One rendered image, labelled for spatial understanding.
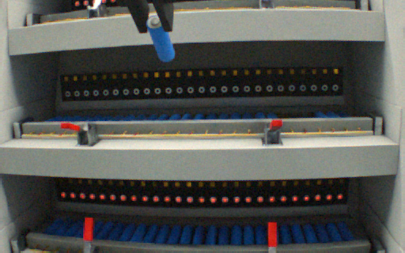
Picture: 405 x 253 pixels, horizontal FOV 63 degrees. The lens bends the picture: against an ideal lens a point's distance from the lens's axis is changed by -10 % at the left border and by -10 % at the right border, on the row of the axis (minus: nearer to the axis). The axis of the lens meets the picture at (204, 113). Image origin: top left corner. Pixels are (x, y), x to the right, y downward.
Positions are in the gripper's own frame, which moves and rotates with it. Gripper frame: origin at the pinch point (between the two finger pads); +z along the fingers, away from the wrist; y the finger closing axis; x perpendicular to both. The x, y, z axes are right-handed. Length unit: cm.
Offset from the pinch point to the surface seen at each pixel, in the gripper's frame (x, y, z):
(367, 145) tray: 8.6, -25.1, 21.2
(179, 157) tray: 9.7, 0.5, 21.5
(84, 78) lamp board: -8.2, 22.1, 33.3
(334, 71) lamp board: -8.5, -24.9, 33.7
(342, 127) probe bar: 4.7, -22.8, 25.4
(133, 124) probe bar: 3.9, 8.3, 24.6
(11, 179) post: 12.9, 30.6, 26.7
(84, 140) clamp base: 6.9, 15.4, 22.9
